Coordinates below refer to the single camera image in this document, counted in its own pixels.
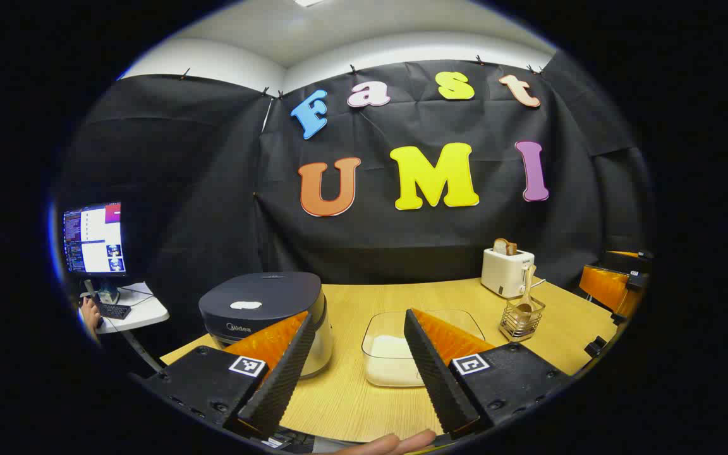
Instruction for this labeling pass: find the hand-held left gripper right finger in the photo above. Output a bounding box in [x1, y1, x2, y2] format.
[404, 308, 573, 441]

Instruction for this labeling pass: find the black keyboard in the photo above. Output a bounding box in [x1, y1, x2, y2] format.
[95, 302, 132, 320]

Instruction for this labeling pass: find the white side table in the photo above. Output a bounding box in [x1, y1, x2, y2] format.
[78, 282, 170, 373]

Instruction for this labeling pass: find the white rice pile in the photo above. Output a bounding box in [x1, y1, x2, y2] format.
[364, 335, 426, 387]

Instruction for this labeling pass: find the wooden spoon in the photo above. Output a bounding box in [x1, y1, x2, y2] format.
[516, 264, 537, 315]

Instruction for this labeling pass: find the white toaster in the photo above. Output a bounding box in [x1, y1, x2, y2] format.
[481, 246, 537, 299]

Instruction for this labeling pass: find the computer monitor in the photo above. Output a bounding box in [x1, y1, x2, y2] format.
[62, 202, 128, 277]

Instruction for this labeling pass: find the clear glass dish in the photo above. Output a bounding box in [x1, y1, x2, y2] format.
[361, 309, 486, 388]

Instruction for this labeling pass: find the black device with white label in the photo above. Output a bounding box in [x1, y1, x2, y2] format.
[262, 434, 314, 453]

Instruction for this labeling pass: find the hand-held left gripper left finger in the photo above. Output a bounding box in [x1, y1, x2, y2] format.
[140, 311, 317, 443]

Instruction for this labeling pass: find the black backdrop cloth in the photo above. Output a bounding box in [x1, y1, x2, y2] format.
[54, 49, 655, 345]

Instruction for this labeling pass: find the metal wire chopstick holder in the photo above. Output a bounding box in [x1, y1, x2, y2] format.
[499, 296, 546, 343]

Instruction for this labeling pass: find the black silver rice cooker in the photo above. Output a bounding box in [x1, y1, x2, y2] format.
[198, 272, 333, 380]

